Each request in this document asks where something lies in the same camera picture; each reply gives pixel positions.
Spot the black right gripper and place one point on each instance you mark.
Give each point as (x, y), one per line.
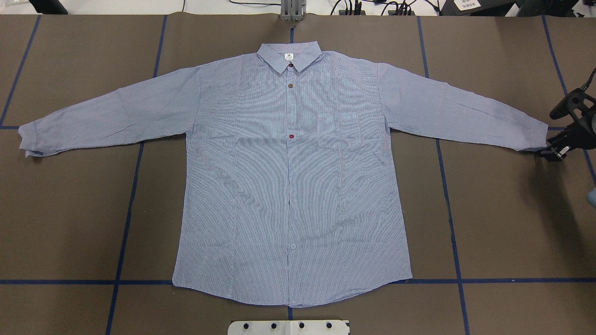
(579, 136)

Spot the light blue striped shirt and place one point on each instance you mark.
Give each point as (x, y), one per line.
(291, 195)

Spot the black box with label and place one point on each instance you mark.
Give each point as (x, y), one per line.
(481, 8)

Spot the black device top left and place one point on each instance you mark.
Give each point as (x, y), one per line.
(52, 7)

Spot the grey aluminium post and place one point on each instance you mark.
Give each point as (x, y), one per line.
(292, 10)

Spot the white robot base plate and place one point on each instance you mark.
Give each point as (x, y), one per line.
(290, 327)

